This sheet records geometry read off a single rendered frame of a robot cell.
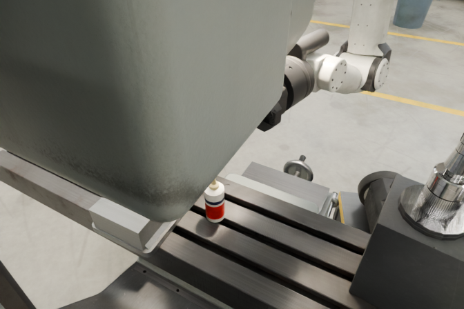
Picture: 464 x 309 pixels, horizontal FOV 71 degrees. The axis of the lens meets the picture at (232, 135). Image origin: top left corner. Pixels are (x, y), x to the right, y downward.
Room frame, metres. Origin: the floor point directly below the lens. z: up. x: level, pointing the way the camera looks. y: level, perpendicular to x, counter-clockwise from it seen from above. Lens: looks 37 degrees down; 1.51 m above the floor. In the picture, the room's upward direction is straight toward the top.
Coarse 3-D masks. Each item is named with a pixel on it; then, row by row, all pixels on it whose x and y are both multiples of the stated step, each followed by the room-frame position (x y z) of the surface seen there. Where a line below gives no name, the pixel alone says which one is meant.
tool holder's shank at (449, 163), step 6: (462, 138) 0.31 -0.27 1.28; (462, 144) 0.30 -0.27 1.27; (456, 150) 0.30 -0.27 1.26; (462, 150) 0.30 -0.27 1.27; (450, 156) 0.31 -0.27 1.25; (456, 156) 0.30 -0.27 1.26; (462, 156) 0.29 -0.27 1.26; (444, 162) 0.31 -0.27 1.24; (450, 162) 0.30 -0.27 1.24; (456, 162) 0.30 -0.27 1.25; (462, 162) 0.29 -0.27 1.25; (450, 168) 0.30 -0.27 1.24; (456, 168) 0.29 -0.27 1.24; (462, 168) 0.29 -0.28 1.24; (450, 174) 0.30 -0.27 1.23; (456, 174) 0.29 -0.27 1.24; (462, 174) 0.29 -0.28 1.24
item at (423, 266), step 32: (416, 192) 0.33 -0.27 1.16; (384, 224) 0.28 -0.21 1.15; (416, 224) 0.28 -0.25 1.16; (448, 224) 0.27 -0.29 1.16; (384, 256) 0.27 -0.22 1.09; (416, 256) 0.25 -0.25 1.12; (448, 256) 0.24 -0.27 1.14; (352, 288) 0.28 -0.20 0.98; (384, 288) 0.26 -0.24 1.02; (416, 288) 0.24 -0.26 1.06; (448, 288) 0.23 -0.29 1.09
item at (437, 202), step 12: (432, 180) 0.30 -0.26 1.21; (432, 192) 0.30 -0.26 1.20; (444, 192) 0.28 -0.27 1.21; (456, 192) 0.28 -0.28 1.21; (420, 204) 0.30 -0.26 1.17; (432, 204) 0.29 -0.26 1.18; (444, 204) 0.28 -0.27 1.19; (456, 204) 0.28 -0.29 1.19; (432, 216) 0.28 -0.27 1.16; (444, 216) 0.28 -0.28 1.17
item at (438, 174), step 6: (438, 168) 0.31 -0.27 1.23; (444, 168) 0.31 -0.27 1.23; (432, 174) 0.31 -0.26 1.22; (438, 174) 0.30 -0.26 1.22; (444, 174) 0.30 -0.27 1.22; (438, 180) 0.29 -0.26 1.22; (444, 180) 0.29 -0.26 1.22; (450, 180) 0.29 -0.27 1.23; (456, 180) 0.29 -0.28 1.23; (462, 180) 0.29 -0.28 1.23; (444, 186) 0.29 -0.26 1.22; (450, 186) 0.28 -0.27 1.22; (456, 186) 0.28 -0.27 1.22; (462, 186) 0.28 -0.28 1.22
